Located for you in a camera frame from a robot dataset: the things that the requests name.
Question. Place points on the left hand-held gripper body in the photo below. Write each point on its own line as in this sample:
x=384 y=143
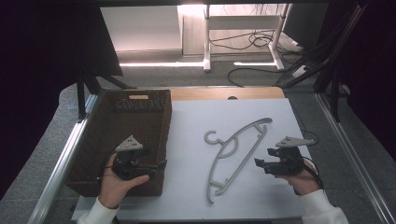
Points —
x=127 y=161

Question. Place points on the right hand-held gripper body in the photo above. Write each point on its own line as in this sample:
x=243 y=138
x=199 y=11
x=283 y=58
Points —
x=288 y=160

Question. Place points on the person's right hand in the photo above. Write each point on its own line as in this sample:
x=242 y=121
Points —
x=303 y=182

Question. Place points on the person's left hand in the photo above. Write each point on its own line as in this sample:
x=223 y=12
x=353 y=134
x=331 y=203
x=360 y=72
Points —
x=113 y=188

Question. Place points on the brown wicker basket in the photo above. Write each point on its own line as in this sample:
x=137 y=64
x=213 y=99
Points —
x=130 y=124

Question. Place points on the grey plastic clothes hanger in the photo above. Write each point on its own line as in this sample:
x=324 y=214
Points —
x=230 y=149

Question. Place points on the white table mat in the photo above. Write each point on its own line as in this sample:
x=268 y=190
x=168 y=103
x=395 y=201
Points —
x=199 y=174

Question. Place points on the black metal stand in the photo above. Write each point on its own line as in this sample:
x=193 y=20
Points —
x=334 y=93
x=81 y=96

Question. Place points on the white power strip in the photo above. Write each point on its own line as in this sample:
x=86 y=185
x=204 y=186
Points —
x=299 y=71

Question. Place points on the dark curtain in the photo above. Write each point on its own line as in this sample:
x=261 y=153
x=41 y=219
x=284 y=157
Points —
x=370 y=77
x=46 y=62

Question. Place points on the white cabinet panel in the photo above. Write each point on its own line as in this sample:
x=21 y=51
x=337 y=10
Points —
x=143 y=28

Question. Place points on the aluminium frame rail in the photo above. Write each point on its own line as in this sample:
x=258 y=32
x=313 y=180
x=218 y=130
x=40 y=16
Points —
x=358 y=161
x=62 y=161

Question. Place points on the white desk frame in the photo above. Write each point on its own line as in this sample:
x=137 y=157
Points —
x=207 y=40

